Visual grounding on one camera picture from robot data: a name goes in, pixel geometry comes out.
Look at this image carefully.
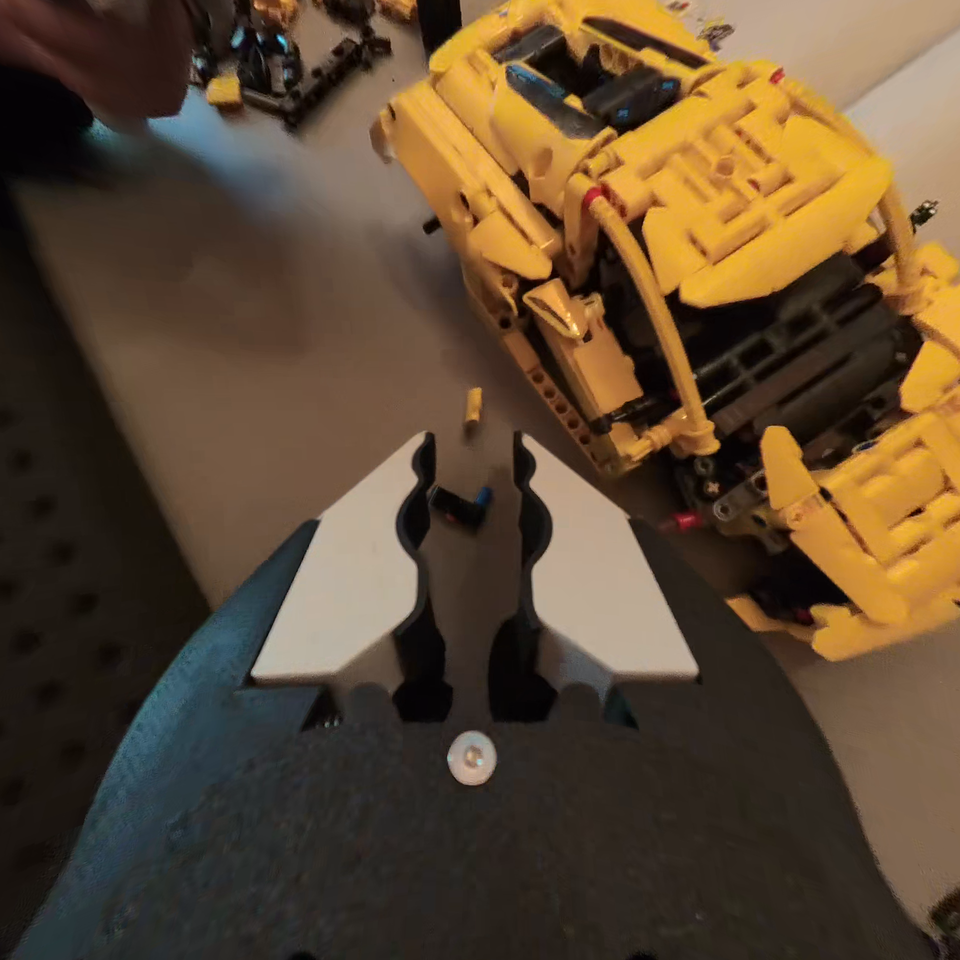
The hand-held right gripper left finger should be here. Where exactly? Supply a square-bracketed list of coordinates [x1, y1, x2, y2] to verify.
[249, 431, 455, 723]

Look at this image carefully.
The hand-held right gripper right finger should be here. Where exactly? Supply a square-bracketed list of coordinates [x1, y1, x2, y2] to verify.
[489, 431, 701, 724]

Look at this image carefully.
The black brick beam piece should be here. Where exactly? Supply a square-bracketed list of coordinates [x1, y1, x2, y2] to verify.
[427, 485, 489, 531]

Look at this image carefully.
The yellow toy brick car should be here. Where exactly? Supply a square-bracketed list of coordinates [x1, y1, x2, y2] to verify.
[369, 0, 960, 663]

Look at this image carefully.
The person's left forearm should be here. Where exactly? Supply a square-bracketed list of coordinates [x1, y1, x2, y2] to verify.
[0, 66, 97, 177]

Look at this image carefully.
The grey desk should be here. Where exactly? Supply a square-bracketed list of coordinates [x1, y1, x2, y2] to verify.
[15, 0, 960, 924]

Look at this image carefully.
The person's left hand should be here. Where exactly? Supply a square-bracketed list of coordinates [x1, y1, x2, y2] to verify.
[0, 0, 198, 123]

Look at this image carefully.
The perforated grey panel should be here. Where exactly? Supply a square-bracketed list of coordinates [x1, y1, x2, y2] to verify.
[0, 187, 213, 942]

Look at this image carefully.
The pile of black brick parts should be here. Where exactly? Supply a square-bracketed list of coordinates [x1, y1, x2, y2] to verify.
[189, 0, 421, 130]

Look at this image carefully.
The black toy tyre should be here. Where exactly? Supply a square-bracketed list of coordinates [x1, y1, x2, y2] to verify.
[416, 0, 464, 60]

